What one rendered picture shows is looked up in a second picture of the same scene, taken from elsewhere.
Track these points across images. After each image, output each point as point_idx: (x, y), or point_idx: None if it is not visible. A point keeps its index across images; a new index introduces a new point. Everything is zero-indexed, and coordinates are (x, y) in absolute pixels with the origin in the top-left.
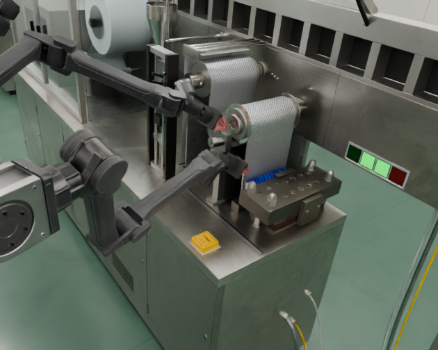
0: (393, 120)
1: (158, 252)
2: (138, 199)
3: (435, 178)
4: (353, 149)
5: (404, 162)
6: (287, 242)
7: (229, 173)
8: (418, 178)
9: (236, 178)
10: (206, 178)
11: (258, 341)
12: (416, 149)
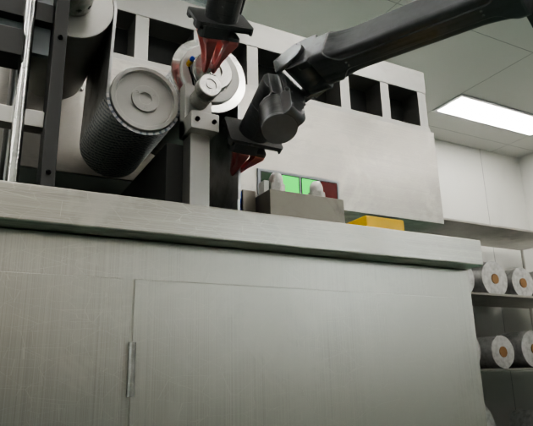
0: (299, 128)
1: (212, 409)
2: (123, 208)
3: (360, 179)
4: (268, 177)
5: (327, 173)
6: None
7: (261, 144)
8: (347, 187)
9: (280, 148)
10: (303, 106)
11: None
12: (332, 155)
